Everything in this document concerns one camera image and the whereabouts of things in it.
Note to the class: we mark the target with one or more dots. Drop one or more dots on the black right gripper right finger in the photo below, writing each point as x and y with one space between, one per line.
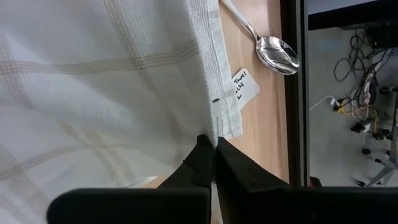
264 202

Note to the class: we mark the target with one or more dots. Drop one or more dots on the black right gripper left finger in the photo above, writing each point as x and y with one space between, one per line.
186 199

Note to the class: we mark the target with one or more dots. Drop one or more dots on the white waffle towel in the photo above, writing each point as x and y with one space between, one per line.
93 93

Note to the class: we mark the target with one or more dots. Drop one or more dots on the white handwritten paper tag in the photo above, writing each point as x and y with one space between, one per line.
247 87

